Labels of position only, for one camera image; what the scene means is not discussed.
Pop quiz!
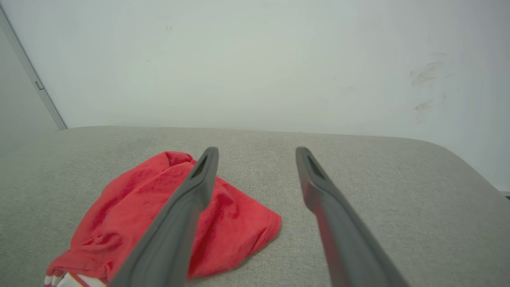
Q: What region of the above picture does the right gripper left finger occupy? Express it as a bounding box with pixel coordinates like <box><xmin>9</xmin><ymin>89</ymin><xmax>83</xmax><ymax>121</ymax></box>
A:
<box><xmin>110</xmin><ymin>147</ymin><xmax>219</xmax><ymax>287</ymax></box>

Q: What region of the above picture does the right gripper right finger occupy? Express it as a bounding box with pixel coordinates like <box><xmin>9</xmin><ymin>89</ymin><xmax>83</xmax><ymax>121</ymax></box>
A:
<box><xmin>296</xmin><ymin>147</ymin><xmax>409</xmax><ymax>287</ymax></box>

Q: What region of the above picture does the red and white basketball jersey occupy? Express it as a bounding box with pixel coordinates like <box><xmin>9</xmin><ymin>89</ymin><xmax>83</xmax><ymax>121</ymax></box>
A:
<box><xmin>44</xmin><ymin>151</ymin><xmax>282</xmax><ymax>287</ymax></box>

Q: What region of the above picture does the grey wall trim strip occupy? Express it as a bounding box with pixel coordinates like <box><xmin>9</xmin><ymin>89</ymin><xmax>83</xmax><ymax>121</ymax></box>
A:
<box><xmin>0</xmin><ymin>6</ymin><xmax>67</xmax><ymax>130</ymax></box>

